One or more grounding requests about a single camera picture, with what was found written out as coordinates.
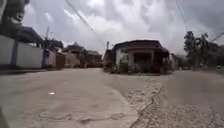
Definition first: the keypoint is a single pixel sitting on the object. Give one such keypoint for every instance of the bushes by house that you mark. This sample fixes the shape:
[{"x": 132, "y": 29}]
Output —
[{"x": 124, "y": 65}]

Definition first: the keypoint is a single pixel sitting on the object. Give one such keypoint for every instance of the utility pole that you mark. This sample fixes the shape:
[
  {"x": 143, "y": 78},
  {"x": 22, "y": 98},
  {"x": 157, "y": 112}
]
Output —
[
  {"x": 107, "y": 46},
  {"x": 46, "y": 40}
]

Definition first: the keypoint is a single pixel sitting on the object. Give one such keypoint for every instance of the house with dark roof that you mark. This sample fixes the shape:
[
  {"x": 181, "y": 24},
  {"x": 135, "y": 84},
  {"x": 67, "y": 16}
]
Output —
[{"x": 141, "y": 48}]

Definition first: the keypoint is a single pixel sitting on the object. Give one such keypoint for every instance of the grey concrete road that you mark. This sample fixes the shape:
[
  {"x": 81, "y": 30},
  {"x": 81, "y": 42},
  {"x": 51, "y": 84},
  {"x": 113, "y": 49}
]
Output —
[{"x": 83, "y": 90}]

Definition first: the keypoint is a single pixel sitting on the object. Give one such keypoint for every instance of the group of tall trees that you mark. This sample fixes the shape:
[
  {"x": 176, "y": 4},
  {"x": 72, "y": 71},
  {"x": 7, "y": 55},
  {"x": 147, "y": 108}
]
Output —
[{"x": 200, "y": 46}]

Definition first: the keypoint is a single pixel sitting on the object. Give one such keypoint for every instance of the concrete kerb strip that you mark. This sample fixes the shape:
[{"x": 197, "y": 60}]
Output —
[{"x": 16, "y": 71}]

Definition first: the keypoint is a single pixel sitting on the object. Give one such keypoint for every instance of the dark building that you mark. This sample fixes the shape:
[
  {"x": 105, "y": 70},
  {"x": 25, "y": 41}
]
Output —
[{"x": 15, "y": 23}]

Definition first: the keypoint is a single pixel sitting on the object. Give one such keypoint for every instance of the white wall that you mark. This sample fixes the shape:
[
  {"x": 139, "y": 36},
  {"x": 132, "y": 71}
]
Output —
[{"x": 28, "y": 55}]

